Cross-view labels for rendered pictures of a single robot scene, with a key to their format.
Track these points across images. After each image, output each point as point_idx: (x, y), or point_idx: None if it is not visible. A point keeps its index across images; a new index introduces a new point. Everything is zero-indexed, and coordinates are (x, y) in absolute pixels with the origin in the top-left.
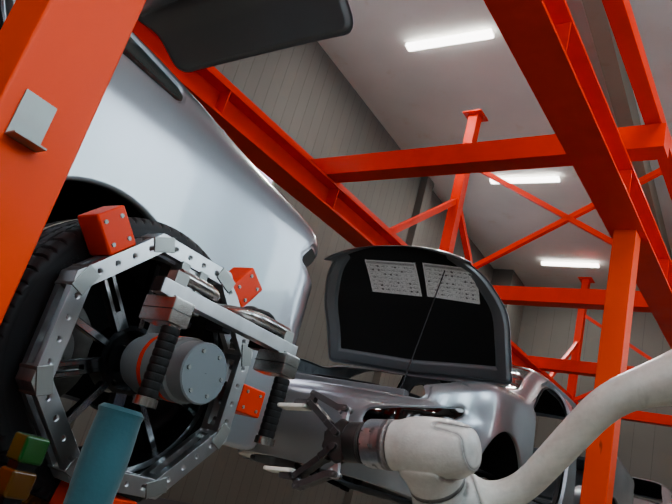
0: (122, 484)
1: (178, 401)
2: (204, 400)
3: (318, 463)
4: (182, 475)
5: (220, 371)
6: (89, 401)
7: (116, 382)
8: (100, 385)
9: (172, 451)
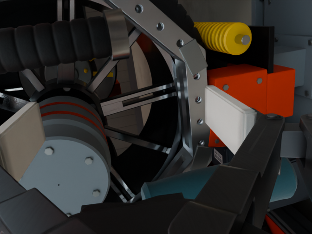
0: (200, 105)
1: (108, 157)
2: (96, 159)
3: (263, 208)
4: (170, 22)
5: (36, 159)
6: (124, 137)
7: (90, 104)
8: (106, 135)
9: (138, 29)
